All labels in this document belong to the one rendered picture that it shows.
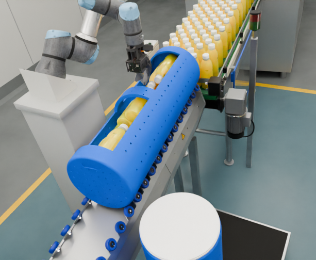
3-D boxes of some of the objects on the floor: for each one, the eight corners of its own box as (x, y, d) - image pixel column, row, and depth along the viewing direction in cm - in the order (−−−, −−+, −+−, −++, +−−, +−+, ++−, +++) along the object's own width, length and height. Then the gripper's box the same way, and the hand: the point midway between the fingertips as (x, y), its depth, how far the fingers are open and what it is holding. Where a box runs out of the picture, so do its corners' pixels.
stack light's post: (245, 166, 267) (250, 39, 198) (246, 163, 270) (251, 36, 201) (250, 167, 265) (256, 39, 196) (251, 164, 268) (258, 36, 199)
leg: (193, 202, 247) (185, 140, 207) (195, 197, 251) (188, 134, 211) (200, 205, 244) (194, 141, 205) (202, 198, 248) (197, 135, 209)
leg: (176, 198, 252) (165, 136, 213) (178, 193, 256) (168, 131, 217) (183, 200, 250) (173, 138, 210) (185, 194, 254) (177, 132, 214)
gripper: (119, 47, 135) (130, 91, 148) (139, 48, 131) (148, 93, 144) (129, 38, 140) (137, 81, 154) (148, 38, 137) (155, 82, 150)
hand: (145, 81), depth 150 cm, fingers closed
